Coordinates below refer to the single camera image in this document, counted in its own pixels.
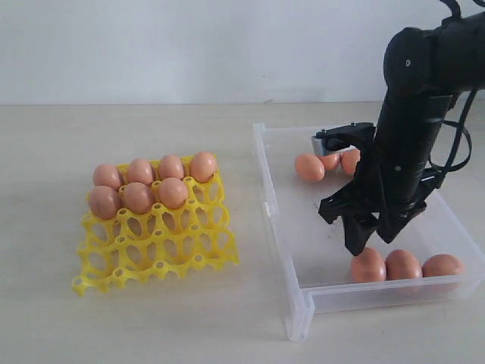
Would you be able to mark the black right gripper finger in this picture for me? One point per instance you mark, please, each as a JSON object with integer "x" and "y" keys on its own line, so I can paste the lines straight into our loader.
{"x": 357, "y": 230}

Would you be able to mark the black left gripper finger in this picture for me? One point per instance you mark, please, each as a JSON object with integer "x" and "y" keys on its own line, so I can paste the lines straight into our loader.
{"x": 342, "y": 202}

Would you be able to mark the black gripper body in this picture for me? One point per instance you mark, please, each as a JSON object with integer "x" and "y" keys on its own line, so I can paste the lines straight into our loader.
{"x": 393, "y": 186}

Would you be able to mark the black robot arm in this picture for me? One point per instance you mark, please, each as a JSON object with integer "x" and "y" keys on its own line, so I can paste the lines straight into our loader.
{"x": 425, "y": 72}

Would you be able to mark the brown egg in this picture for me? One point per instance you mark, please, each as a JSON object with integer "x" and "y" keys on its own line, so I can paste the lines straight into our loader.
{"x": 108, "y": 176}
{"x": 171, "y": 166}
{"x": 140, "y": 170}
{"x": 138, "y": 198}
{"x": 349, "y": 160}
{"x": 368, "y": 266}
{"x": 442, "y": 265}
{"x": 331, "y": 161}
{"x": 172, "y": 192}
{"x": 104, "y": 202}
{"x": 202, "y": 166}
{"x": 402, "y": 265}
{"x": 309, "y": 167}

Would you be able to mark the yellow plastic egg tray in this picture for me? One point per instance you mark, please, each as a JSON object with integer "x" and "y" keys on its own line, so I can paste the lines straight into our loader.
{"x": 160, "y": 242}

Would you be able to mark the clear plastic bin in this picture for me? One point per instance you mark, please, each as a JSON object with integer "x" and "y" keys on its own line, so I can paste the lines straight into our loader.
{"x": 313, "y": 258}

